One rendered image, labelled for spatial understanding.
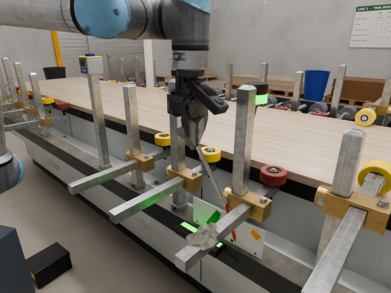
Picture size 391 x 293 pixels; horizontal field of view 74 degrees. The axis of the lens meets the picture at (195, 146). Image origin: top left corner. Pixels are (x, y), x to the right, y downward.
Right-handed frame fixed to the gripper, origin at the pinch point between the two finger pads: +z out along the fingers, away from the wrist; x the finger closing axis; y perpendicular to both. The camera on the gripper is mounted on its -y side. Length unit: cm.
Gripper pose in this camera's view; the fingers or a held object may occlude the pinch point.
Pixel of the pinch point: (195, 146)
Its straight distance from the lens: 71.3
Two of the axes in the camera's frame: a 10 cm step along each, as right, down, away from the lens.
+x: -6.6, 2.7, -7.0
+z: -0.2, 9.3, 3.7
